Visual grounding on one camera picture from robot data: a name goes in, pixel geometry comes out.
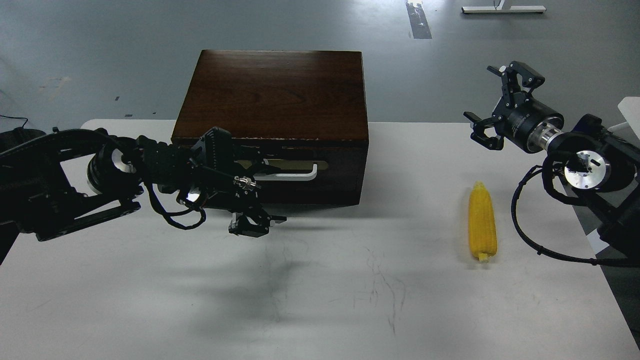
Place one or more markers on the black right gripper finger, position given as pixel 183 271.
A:
pixel 518 82
pixel 478 134

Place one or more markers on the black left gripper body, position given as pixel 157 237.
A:
pixel 234 189

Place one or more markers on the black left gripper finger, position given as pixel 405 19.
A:
pixel 251 160
pixel 253 221

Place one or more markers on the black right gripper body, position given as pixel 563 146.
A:
pixel 519 119

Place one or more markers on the wooden drawer with white handle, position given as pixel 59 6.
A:
pixel 310 172

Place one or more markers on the yellow corn cob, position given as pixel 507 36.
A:
pixel 482 234

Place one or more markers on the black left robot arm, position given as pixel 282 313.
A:
pixel 59 183

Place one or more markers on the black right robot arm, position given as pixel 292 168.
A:
pixel 580 165

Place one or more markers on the dark wooden drawer cabinet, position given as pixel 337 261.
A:
pixel 298 108

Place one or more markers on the white table leg base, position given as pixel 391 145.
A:
pixel 503 7

